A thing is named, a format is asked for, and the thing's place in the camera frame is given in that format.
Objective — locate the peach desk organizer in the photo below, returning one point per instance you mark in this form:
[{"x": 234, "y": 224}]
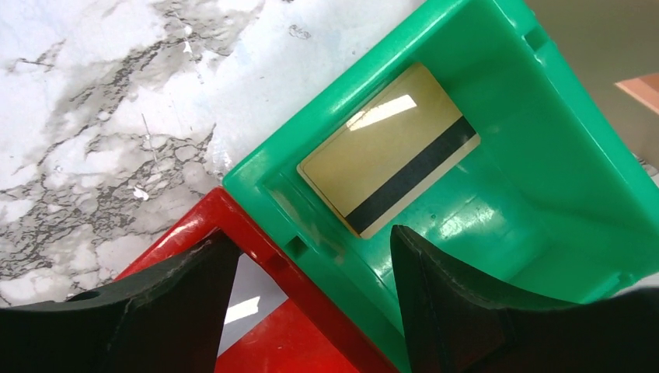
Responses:
[{"x": 644, "y": 89}]

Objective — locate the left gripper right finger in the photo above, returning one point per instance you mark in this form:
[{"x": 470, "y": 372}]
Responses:
[{"x": 457, "y": 318}]

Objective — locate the red plastic bin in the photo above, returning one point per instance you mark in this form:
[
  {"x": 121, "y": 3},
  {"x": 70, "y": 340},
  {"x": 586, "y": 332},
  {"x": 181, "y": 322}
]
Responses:
[{"x": 306, "y": 333}]

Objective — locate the silver card with stripe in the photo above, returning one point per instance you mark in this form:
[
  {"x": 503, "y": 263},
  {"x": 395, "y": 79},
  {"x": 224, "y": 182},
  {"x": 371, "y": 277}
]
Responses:
[{"x": 254, "y": 296}]

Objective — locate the green plastic bin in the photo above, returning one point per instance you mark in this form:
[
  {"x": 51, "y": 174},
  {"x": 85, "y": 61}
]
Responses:
[{"x": 550, "y": 201}]

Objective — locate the gold card with stripe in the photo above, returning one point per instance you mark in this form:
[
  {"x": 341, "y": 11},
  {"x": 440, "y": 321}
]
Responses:
[{"x": 392, "y": 150}]

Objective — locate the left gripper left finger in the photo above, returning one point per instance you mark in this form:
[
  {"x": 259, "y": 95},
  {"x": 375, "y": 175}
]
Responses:
[{"x": 168, "y": 317}]

